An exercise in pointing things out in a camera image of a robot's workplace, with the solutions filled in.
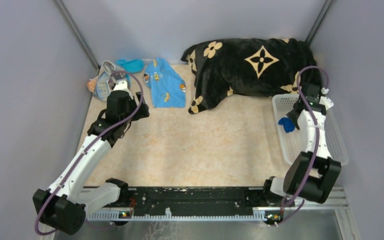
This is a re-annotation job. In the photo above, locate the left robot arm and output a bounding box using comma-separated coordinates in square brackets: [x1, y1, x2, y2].
[32, 89, 150, 236]

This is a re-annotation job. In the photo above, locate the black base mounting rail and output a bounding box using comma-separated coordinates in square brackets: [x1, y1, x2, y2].
[89, 185, 296, 223]

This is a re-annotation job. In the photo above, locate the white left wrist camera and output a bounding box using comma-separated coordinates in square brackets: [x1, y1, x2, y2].
[111, 80, 132, 96]

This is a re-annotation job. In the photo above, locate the black floral plush blanket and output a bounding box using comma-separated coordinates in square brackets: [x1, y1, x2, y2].
[181, 38, 322, 115]

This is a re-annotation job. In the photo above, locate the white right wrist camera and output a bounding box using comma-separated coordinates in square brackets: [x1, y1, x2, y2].
[319, 87, 334, 111]

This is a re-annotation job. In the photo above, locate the light blue printed towel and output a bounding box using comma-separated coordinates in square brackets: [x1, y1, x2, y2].
[143, 57, 187, 108]

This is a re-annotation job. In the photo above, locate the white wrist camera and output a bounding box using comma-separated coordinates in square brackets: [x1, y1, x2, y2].
[319, 87, 334, 111]
[111, 80, 132, 96]

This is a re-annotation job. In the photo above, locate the white plastic basket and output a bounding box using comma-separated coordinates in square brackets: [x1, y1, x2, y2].
[272, 94, 350, 166]

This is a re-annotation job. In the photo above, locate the dark blue towel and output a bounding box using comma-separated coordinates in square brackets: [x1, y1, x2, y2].
[277, 117, 296, 133]

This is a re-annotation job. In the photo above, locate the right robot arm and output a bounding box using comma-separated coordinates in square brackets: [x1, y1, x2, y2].
[261, 83, 342, 206]

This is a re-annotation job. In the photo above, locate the grey orange printed cloth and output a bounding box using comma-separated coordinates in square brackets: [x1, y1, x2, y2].
[86, 60, 131, 102]

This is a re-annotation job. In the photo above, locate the teal small cloth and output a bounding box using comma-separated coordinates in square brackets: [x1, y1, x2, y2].
[115, 59, 145, 74]

